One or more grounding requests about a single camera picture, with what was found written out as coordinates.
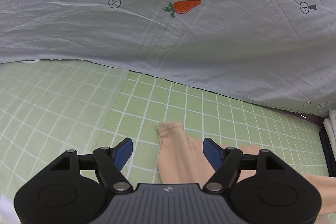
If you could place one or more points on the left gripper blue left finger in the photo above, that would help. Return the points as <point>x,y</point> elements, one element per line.
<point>122,152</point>

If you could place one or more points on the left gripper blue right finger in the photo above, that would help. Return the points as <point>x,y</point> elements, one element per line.
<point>214,153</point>

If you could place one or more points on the beige long-sleeve garment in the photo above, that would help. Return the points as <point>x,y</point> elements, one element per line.
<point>181,161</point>

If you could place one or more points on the green checkered bed sheet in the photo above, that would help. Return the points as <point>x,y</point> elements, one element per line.
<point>50,106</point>

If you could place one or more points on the folded black garment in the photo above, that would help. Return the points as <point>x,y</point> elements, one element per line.
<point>328,152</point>

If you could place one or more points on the folded white garment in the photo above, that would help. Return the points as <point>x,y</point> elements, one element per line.
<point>329,124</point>

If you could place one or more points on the grey printed backdrop sheet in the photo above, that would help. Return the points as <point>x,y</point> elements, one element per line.
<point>276,53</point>

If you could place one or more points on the dark wooden bed frame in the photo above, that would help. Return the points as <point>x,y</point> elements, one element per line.
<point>317,121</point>

